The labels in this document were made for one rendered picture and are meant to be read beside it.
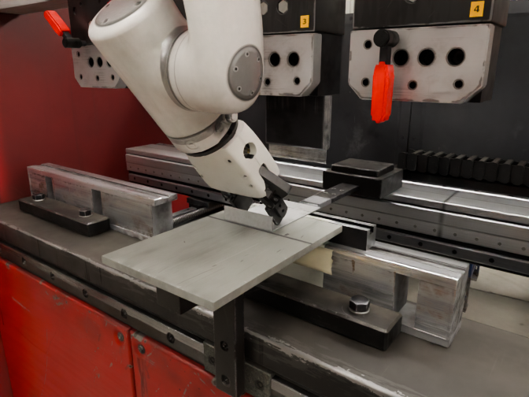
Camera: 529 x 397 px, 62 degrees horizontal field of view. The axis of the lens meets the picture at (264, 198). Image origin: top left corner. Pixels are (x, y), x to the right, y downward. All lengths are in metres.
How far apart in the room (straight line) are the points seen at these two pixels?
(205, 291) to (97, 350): 0.55
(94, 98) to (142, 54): 1.00
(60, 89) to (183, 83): 0.98
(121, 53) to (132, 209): 0.54
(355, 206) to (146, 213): 0.42
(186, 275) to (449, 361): 0.33
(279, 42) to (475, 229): 0.46
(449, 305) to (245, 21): 0.41
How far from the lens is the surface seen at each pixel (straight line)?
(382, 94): 0.50
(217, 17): 0.37
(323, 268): 0.64
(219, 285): 0.45
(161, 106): 0.45
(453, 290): 0.58
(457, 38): 0.51
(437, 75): 0.52
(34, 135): 1.34
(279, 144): 0.66
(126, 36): 0.42
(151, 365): 0.83
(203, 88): 0.39
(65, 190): 1.13
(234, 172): 0.52
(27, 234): 1.06
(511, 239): 0.82
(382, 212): 0.87
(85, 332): 0.98
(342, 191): 0.78
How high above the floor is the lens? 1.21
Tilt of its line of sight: 17 degrees down
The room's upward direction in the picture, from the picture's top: straight up
